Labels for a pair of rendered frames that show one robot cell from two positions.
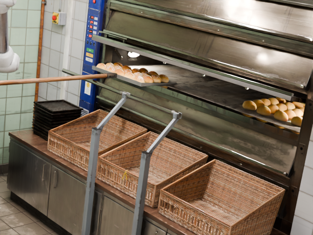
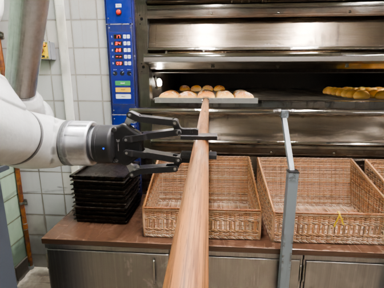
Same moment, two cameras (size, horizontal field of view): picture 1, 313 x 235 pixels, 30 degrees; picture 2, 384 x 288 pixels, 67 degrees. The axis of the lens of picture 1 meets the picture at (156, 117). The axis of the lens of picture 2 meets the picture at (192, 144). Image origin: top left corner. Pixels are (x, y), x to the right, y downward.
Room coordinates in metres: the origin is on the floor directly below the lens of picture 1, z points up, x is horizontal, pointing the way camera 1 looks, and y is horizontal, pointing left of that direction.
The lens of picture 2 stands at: (2.99, 1.40, 1.33)
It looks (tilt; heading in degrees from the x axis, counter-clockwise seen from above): 13 degrees down; 320
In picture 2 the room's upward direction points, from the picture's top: straight up
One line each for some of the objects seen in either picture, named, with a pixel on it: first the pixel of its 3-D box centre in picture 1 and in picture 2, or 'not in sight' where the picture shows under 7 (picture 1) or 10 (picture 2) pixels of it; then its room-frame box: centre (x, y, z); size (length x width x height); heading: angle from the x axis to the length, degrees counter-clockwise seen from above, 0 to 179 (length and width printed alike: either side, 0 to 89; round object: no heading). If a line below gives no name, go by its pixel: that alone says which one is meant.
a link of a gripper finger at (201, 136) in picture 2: not in sight; (199, 136); (3.40, 1.03, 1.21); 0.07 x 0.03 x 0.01; 47
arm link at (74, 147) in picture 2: not in sight; (83, 143); (3.56, 1.20, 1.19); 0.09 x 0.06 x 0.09; 137
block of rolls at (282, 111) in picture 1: (296, 109); (371, 92); (3.75, -0.91, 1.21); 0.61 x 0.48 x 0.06; 135
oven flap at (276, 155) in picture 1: (183, 118); (302, 128); (3.85, -0.18, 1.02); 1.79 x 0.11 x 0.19; 45
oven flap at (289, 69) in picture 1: (194, 42); (311, 34); (3.85, -0.18, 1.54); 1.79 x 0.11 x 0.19; 45
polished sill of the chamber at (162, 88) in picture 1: (188, 98); (303, 104); (3.87, -0.20, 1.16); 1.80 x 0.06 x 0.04; 45
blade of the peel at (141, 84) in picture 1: (133, 74); (206, 98); (4.26, 0.21, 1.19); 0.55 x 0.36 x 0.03; 46
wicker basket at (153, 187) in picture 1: (151, 166); (316, 195); (3.64, -0.01, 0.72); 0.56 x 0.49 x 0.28; 47
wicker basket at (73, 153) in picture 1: (96, 139); (202, 191); (4.06, 0.41, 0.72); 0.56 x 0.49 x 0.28; 46
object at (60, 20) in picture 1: (58, 17); (43, 51); (4.87, 0.91, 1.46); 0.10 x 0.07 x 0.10; 45
